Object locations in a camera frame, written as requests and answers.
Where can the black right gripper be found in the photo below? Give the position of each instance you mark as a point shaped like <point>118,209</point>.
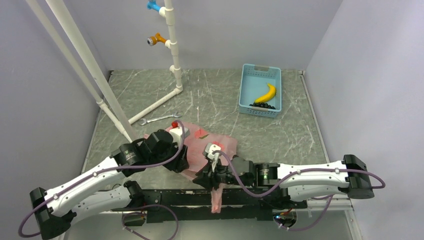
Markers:
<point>208,178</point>

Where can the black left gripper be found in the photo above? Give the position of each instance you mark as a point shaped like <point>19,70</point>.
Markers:
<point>179,163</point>

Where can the pink plastic bag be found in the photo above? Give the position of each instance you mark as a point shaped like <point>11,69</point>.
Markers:
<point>197,141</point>

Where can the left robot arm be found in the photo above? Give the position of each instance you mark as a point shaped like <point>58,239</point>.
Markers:
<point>57,209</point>

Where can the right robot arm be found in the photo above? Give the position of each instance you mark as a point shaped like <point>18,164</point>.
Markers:
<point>348,176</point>

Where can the dark fake grape bunch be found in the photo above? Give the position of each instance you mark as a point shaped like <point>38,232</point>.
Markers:
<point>262,105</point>

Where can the yellow fake banana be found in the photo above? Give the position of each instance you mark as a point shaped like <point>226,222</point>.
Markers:
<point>268,96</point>

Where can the silver open-end wrench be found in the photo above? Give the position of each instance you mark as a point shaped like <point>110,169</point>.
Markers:
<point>144,121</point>

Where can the white diagonal support pole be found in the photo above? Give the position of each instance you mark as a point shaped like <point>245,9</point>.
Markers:
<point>108,103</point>

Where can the light blue plastic basket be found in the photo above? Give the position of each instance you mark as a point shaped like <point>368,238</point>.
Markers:
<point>253,84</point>

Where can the orange hook on pipe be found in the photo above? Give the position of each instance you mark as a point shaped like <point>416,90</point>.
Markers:
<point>155,39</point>

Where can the blue hook on pipe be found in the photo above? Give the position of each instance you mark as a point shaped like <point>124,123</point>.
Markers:
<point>152,5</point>

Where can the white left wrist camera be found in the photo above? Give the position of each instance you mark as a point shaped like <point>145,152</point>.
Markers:
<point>178,134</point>

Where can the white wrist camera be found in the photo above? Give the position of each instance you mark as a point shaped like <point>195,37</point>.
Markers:
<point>211,156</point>
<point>178,134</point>

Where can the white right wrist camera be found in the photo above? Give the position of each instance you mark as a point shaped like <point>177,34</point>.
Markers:
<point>211,156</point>

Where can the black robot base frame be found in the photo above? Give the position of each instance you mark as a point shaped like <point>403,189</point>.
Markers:
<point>162,205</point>

